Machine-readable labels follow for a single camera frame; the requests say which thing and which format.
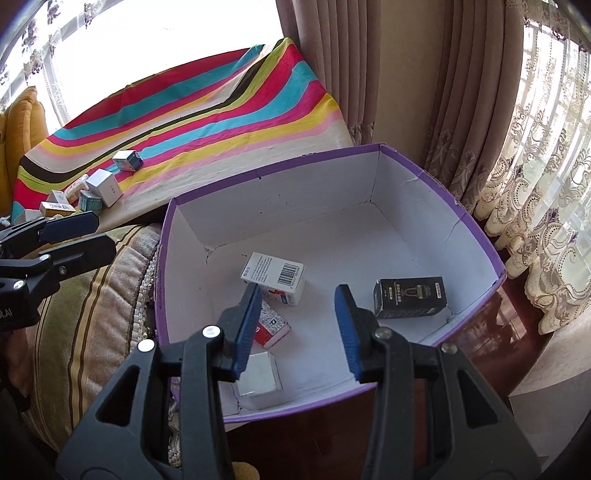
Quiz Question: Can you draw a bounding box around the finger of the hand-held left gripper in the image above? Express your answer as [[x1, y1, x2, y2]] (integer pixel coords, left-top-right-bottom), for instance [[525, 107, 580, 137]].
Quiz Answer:
[[0, 234, 117, 296], [0, 211, 100, 259]]

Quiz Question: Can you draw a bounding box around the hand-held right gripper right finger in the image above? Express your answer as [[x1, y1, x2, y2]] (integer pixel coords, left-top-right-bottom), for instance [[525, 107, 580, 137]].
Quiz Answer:
[[335, 284, 541, 480]]

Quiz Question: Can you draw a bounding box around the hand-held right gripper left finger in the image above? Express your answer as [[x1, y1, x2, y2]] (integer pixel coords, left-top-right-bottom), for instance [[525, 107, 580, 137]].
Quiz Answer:
[[55, 282, 264, 480]]

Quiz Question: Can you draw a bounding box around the yellow orange box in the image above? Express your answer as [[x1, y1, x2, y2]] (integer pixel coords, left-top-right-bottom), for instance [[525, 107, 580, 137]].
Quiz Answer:
[[39, 200, 77, 217]]

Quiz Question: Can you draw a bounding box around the purple cardboard box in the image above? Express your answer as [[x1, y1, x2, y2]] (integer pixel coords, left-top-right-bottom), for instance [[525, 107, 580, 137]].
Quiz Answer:
[[154, 143, 508, 424]]

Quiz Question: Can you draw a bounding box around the red white small box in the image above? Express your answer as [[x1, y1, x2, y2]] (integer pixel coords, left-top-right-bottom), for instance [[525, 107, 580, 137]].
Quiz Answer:
[[254, 300, 291, 349]]

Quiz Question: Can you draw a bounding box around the silver white box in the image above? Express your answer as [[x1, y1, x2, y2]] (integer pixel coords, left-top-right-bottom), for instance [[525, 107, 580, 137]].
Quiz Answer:
[[238, 351, 283, 398]]

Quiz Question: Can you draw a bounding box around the teal white box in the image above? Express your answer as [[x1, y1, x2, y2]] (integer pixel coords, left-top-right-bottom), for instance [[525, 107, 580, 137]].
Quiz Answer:
[[10, 203, 42, 224]]

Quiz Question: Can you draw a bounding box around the plain white box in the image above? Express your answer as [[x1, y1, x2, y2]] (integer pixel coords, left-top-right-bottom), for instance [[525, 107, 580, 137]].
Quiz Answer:
[[85, 168, 123, 208]]

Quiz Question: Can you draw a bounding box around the white barcode box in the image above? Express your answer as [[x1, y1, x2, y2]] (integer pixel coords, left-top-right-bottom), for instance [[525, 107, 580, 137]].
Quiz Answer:
[[240, 251, 306, 306]]

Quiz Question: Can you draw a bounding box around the striped beige green towel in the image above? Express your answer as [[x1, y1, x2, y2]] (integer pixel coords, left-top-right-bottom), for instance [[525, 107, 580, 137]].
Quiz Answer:
[[18, 224, 185, 467]]

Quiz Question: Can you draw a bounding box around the black box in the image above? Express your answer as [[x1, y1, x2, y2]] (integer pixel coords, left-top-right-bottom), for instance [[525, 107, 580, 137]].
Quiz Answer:
[[373, 276, 450, 320]]

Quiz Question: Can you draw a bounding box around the blue white small box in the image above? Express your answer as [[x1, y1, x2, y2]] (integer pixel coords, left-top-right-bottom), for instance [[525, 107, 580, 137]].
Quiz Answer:
[[112, 150, 144, 172]]

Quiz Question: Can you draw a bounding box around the yellow cushion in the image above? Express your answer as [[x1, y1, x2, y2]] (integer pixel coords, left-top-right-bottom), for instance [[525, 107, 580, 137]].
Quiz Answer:
[[0, 87, 49, 215]]

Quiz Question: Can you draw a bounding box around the striped colourful cloth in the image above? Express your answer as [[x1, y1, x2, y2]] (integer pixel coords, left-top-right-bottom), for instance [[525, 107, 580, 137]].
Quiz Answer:
[[11, 38, 356, 232]]

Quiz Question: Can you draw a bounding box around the embroidered lace curtain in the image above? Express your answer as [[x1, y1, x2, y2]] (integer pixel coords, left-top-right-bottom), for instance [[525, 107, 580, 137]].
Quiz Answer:
[[0, 0, 107, 88], [475, 18, 591, 335]]

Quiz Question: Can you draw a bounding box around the brown curtain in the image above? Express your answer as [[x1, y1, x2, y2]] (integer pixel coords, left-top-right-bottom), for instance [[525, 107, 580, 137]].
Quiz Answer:
[[277, 0, 384, 146], [416, 0, 525, 213]]

